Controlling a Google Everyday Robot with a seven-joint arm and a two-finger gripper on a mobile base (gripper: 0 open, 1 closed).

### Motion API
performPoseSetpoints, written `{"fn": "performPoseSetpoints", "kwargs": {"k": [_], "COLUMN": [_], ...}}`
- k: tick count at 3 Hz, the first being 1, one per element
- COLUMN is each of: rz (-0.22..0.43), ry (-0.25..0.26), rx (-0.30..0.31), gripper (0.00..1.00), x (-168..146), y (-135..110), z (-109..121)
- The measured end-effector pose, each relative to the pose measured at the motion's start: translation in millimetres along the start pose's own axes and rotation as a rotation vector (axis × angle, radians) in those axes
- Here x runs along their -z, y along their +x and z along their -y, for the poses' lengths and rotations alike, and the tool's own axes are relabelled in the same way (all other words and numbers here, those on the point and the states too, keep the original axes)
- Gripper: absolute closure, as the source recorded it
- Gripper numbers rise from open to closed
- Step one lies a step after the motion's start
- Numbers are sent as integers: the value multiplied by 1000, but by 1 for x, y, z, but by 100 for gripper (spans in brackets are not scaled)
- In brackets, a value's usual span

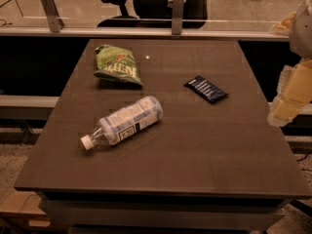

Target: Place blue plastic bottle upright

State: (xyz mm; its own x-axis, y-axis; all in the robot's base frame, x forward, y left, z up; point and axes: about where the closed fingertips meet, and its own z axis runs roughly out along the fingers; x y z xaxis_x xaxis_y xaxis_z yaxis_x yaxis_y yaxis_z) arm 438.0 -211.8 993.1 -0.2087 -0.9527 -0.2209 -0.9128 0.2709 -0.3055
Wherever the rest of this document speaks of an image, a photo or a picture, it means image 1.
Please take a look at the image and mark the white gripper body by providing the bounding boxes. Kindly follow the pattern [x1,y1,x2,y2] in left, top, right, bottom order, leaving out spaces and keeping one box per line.
[290,0,312,59]

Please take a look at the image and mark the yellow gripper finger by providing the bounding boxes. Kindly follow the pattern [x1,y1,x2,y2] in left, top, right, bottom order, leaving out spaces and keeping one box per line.
[269,12,296,36]
[267,59,312,127]

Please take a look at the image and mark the blue label plastic bottle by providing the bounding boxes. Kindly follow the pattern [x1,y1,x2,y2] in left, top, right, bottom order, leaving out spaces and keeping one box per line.
[81,96,163,150]

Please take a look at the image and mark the dark blue snack packet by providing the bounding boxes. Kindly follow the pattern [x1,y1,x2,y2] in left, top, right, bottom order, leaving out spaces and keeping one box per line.
[184,76,228,104]

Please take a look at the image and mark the black office chair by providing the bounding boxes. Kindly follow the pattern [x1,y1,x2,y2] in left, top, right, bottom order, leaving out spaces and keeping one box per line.
[97,0,208,28]

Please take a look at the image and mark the green chip bag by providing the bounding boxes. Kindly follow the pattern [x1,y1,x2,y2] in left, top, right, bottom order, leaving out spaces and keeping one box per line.
[94,45,143,86]

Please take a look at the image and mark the grey table drawer unit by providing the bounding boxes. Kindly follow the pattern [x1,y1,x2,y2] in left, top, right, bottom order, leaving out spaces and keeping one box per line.
[39,199,286,233]

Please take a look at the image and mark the wooden box on floor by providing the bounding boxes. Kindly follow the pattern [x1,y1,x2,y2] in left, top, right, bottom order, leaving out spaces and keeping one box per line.
[0,191,52,232]

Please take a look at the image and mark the middle metal bracket post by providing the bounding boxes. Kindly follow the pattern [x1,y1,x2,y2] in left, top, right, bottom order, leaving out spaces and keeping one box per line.
[172,0,184,35]

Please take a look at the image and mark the metal bracket post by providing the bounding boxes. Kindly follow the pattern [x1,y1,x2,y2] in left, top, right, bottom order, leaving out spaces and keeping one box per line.
[40,0,64,33]
[172,0,184,35]

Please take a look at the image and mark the left metal bracket post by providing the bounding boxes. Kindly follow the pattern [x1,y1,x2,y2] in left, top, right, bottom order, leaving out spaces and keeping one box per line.
[40,0,64,33]

